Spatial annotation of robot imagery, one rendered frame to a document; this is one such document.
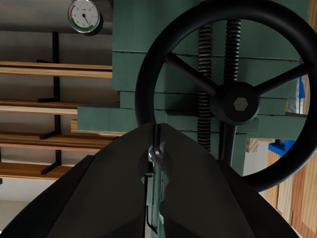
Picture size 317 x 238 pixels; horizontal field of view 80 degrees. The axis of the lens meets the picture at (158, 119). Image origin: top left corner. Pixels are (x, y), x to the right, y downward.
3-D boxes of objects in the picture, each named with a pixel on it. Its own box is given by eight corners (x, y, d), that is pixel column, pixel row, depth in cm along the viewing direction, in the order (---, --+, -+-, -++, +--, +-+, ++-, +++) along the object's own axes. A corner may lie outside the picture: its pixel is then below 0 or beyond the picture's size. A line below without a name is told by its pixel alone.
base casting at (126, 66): (303, 60, 44) (297, 99, 46) (221, 78, 101) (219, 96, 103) (110, 50, 44) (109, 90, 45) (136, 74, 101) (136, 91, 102)
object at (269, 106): (287, 98, 46) (285, 115, 46) (246, 97, 66) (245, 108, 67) (120, 90, 45) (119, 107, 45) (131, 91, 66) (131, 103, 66)
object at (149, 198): (154, 174, 83) (152, 206, 85) (154, 165, 92) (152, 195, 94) (134, 173, 83) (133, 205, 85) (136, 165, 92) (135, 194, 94)
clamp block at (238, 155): (250, 133, 37) (245, 177, 38) (225, 123, 50) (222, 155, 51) (174, 130, 37) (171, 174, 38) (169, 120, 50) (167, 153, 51)
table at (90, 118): (370, 123, 37) (363, 153, 38) (273, 109, 67) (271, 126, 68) (54, 109, 36) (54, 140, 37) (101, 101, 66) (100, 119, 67)
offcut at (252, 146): (250, 137, 48) (248, 152, 48) (259, 137, 49) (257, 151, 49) (239, 134, 51) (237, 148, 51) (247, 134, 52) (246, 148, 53)
